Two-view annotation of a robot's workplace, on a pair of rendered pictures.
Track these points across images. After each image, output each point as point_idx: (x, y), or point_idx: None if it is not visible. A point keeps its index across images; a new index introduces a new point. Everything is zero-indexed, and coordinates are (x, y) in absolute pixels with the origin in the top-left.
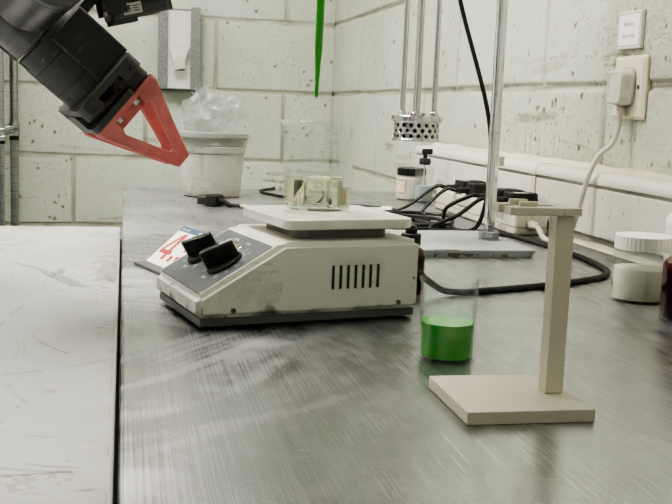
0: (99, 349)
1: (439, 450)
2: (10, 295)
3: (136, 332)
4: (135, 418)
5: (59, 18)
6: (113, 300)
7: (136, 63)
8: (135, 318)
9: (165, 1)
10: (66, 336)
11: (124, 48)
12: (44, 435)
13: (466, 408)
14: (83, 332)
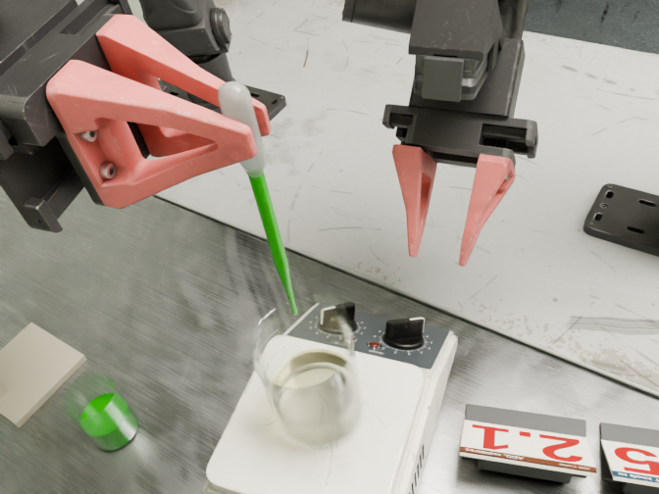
0: (315, 247)
1: (32, 291)
2: (545, 259)
3: (345, 283)
4: (182, 214)
5: (393, 30)
6: (481, 320)
7: (382, 119)
8: (393, 303)
9: (414, 81)
10: (364, 244)
11: (409, 101)
12: (193, 181)
13: (34, 325)
14: (369, 256)
